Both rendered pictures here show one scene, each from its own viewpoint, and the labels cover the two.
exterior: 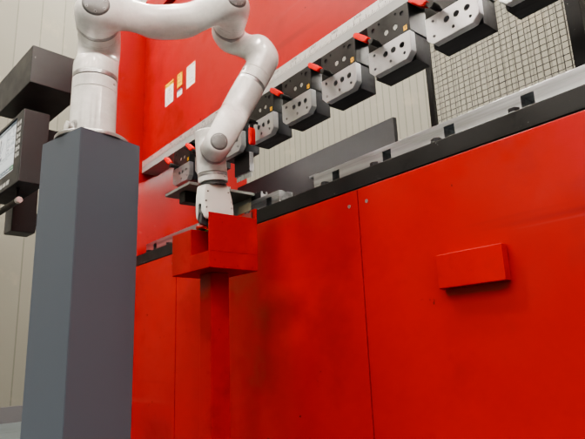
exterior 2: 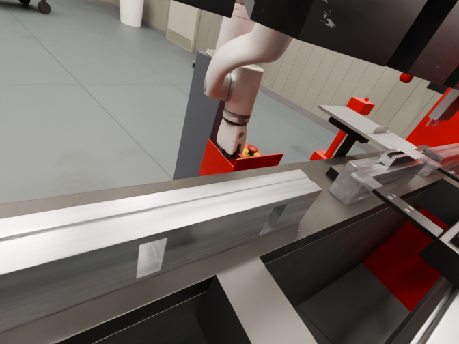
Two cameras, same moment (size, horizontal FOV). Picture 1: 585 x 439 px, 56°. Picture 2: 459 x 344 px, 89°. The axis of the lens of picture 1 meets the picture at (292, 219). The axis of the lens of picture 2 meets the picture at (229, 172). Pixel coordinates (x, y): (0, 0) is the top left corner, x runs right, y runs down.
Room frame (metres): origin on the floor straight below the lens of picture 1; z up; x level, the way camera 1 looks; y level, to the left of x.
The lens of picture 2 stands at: (1.47, -0.46, 1.18)
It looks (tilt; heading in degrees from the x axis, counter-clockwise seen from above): 35 degrees down; 86
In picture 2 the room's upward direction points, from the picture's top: 20 degrees clockwise
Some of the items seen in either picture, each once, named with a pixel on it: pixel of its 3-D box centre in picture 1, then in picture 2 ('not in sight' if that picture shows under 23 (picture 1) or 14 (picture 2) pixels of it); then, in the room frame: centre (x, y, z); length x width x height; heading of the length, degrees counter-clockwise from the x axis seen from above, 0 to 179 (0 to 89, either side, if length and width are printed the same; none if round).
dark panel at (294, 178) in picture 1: (305, 202); not in sight; (2.48, -0.07, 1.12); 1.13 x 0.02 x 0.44; 39
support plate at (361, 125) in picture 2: (210, 194); (364, 125); (1.88, 0.29, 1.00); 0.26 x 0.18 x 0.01; 129
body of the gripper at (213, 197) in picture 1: (214, 201); (231, 133); (1.48, 0.22, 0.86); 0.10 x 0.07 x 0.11; 131
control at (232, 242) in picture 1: (214, 242); (239, 164); (1.54, 0.23, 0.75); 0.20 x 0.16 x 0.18; 41
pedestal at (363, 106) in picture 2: not in sight; (341, 134); (2.63, 1.98, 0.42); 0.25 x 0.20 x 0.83; 129
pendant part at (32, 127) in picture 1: (17, 159); not in sight; (2.55, 1.35, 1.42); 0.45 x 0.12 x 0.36; 45
